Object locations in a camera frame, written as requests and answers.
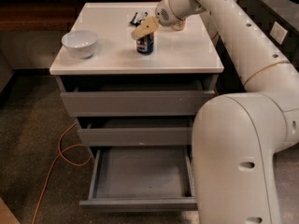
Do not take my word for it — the white sticker on cabinet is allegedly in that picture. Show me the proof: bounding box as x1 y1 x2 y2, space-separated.
270 21 288 45

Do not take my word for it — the grey top drawer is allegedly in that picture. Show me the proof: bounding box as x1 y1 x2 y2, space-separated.
61 90 215 117

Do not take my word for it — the grey drawer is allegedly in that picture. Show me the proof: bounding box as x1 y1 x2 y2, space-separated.
80 147 197 212
61 90 215 117
78 116 193 147

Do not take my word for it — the grey bottom drawer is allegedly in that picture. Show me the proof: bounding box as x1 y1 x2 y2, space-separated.
80 147 197 212

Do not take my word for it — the dark grey bin cabinet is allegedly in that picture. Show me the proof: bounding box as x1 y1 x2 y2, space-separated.
213 0 299 94

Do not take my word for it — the gold soda can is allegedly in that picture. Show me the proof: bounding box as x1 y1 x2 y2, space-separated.
171 20 186 31

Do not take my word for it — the grey middle drawer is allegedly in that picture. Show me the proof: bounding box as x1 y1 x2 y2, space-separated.
78 116 193 147

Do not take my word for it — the blue pepsi can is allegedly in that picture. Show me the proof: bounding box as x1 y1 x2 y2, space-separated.
136 33 154 55

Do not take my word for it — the small black snack packet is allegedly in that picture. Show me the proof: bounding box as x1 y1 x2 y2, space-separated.
130 12 148 26

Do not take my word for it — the orange cable on floor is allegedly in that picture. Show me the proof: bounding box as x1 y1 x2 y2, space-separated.
31 122 93 224

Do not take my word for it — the grey drawer cabinet white top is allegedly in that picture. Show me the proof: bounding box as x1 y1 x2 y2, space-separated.
50 3 223 154

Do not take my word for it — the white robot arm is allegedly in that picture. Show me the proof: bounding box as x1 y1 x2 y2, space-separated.
132 0 299 224

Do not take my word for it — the brown wooden shelf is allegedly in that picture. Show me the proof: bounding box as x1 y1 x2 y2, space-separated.
0 0 161 32

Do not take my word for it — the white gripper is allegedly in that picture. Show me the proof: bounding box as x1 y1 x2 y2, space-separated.
131 0 205 40

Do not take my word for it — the white bowl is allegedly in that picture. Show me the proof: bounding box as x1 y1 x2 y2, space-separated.
62 30 98 59

